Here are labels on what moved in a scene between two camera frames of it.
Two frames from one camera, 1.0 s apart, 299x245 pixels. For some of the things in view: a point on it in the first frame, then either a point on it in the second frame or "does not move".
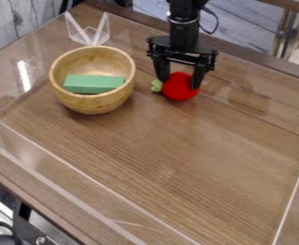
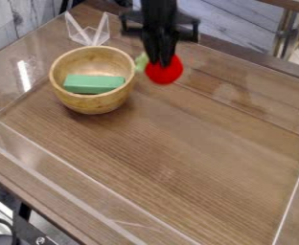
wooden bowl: x=93 y=60 does not move
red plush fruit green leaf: x=177 y=87 -> x=162 y=75
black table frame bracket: x=26 y=233 does not move
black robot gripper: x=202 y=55 -> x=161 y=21
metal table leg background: x=289 y=34 does not move
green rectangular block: x=93 y=83 does not move
